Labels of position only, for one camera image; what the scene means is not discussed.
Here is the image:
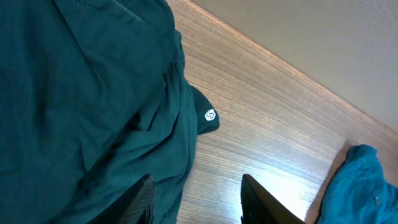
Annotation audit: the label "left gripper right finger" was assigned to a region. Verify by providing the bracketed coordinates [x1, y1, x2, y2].
[240, 174, 304, 224]

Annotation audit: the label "black garment with logo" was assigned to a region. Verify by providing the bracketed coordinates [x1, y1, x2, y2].
[1, 0, 220, 223]

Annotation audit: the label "navy blue shorts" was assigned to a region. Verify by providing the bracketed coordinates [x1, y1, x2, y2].
[317, 145, 397, 224]

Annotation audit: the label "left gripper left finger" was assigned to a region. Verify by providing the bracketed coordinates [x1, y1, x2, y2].
[88, 174, 155, 224]

